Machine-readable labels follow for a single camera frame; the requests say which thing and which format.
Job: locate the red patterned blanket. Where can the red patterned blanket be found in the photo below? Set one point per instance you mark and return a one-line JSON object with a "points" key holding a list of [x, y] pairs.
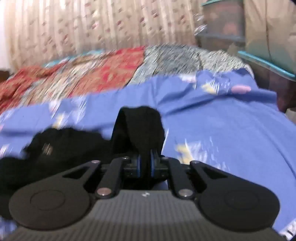
{"points": [[104, 71]]}

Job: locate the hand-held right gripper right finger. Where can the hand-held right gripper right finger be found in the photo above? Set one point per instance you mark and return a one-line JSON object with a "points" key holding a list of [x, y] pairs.
{"points": [[153, 167]]}

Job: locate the beige patterned curtain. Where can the beige patterned curtain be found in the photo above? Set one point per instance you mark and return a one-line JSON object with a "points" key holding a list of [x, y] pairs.
{"points": [[81, 27]]}

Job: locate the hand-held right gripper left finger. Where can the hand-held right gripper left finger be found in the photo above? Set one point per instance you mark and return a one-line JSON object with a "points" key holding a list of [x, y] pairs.
{"points": [[138, 167]]}

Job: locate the black pants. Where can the black pants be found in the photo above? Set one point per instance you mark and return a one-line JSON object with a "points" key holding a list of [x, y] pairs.
{"points": [[69, 143]]}

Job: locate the dark storage box teal lid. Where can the dark storage box teal lid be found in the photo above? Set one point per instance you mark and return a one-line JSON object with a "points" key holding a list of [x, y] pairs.
{"points": [[272, 83]]}

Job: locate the grey and red garment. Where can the grey and red garment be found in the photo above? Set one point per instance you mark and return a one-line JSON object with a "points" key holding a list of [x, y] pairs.
{"points": [[173, 60]]}

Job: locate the blue printed t-shirt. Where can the blue printed t-shirt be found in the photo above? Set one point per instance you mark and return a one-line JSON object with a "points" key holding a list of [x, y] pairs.
{"points": [[219, 129]]}

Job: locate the clear storage box teal lid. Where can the clear storage box teal lid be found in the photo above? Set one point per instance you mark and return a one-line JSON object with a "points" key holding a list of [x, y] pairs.
{"points": [[222, 20]]}

